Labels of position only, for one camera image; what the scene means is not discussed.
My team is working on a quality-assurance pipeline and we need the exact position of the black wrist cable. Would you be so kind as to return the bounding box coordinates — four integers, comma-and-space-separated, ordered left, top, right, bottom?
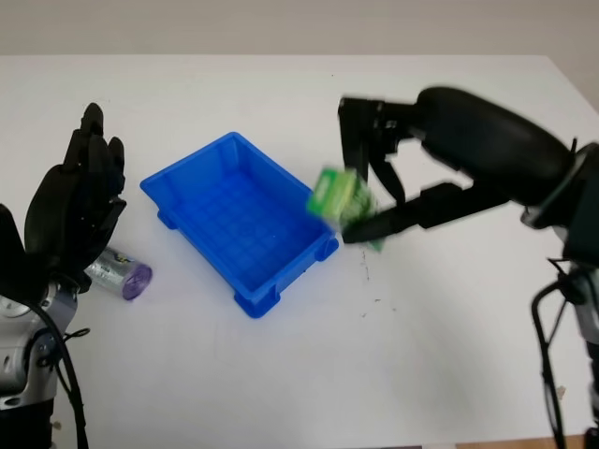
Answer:
27, 303, 90, 449
531, 256, 570, 449

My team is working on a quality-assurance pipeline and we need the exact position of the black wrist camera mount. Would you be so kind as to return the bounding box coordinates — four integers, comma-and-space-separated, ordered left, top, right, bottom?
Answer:
0, 203, 48, 300
521, 142, 599, 268

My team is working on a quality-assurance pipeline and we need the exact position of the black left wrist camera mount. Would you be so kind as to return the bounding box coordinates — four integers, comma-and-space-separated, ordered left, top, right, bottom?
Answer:
0, 203, 48, 300

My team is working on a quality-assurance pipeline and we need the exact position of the green toothpaste box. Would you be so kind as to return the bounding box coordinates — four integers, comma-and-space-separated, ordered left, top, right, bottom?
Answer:
306, 166, 387, 253

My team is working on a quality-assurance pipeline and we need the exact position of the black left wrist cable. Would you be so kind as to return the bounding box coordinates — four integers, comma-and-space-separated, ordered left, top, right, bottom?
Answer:
27, 303, 90, 449

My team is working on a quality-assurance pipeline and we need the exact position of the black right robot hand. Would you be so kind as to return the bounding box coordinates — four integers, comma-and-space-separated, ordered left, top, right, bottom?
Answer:
337, 85, 575, 244

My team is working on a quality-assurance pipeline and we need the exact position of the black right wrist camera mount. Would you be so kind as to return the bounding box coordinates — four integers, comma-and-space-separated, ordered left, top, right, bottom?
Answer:
521, 142, 599, 268

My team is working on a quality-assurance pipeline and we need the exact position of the silver roll with purple end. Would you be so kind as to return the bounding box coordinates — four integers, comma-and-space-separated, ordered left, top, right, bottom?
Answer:
83, 247, 153, 304

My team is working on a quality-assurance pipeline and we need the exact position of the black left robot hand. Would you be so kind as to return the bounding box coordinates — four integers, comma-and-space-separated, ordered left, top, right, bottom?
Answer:
22, 102, 128, 294

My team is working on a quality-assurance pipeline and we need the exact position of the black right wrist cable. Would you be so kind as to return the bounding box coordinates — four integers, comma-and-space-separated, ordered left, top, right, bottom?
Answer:
531, 256, 570, 449

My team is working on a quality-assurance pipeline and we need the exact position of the blue plastic tray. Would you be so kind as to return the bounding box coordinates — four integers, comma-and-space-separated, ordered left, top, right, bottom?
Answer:
139, 131, 341, 320

